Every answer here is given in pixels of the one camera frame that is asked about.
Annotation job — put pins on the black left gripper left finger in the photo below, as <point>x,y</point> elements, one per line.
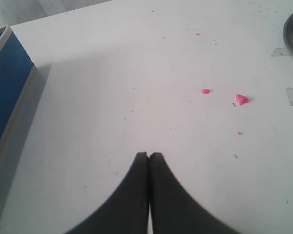
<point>126,210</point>

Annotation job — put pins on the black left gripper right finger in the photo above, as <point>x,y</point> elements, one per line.
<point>173,210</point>

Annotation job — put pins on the small pink crumb on table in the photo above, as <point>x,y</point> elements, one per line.
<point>205,91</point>

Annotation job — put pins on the pink clay crumb on table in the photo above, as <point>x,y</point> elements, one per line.
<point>241,99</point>

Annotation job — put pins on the blue white-edged board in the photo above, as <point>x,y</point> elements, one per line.
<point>16,73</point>

